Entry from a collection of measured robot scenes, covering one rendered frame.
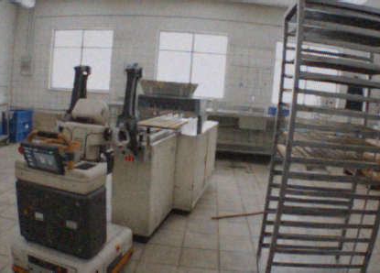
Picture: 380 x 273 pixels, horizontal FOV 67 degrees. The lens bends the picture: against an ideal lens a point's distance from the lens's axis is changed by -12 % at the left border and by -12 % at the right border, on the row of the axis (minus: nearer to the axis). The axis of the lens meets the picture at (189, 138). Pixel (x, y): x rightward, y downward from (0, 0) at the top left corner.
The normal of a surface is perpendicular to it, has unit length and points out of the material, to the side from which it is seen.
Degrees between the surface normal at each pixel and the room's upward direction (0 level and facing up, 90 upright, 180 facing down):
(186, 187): 90
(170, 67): 90
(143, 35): 90
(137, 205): 90
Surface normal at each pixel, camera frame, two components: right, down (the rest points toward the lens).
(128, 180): -0.24, 0.14
